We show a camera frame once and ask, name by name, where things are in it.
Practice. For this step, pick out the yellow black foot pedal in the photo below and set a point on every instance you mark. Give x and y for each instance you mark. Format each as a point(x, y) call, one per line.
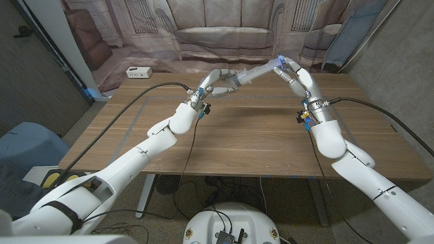
point(51, 179)

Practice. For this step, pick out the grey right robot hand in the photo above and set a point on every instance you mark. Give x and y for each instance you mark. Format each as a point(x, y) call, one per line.
point(306, 83)

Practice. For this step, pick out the printed sofa room backdrop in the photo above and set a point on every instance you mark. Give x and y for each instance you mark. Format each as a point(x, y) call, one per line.
point(223, 34)

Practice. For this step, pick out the white flat floor board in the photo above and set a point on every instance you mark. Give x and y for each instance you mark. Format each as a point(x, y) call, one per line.
point(34, 173)

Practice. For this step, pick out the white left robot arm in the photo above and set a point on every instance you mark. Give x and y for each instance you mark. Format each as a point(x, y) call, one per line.
point(125, 166)

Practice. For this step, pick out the clear plastic syringe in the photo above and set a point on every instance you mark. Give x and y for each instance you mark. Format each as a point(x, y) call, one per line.
point(254, 74)

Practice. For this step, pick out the white robot torso shell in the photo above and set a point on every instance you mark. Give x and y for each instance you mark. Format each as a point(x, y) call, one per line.
point(68, 240)

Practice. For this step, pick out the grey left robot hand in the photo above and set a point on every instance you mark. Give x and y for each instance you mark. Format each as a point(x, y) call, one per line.
point(210, 81)

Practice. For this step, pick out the black antenna module on base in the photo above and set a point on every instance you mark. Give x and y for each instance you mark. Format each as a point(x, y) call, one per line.
point(225, 237)

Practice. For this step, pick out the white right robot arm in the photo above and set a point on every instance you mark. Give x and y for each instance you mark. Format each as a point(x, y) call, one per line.
point(369, 179)

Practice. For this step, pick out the white door frame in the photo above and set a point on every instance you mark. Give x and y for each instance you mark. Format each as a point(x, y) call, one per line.
point(64, 40)

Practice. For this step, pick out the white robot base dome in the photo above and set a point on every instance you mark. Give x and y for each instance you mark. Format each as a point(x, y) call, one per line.
point(207, 220)

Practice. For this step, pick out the white table leg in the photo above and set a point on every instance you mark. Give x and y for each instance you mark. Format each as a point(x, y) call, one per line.
point(145, 196)

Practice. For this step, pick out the blue padded chair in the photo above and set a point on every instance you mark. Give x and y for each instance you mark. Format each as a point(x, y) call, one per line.
point(30, 145)

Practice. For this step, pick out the white power strip box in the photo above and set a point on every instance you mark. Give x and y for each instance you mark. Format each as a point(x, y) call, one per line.
point(138, 72)

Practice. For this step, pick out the grey table leg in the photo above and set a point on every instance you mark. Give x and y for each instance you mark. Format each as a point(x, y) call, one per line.
point(318, 203)

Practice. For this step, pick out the person leg in blue jeans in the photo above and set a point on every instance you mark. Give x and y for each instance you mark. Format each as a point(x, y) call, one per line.
point(17, 193)

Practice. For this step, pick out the round black floor fan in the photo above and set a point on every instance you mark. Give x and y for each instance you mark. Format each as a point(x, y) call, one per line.
point(168, 184)

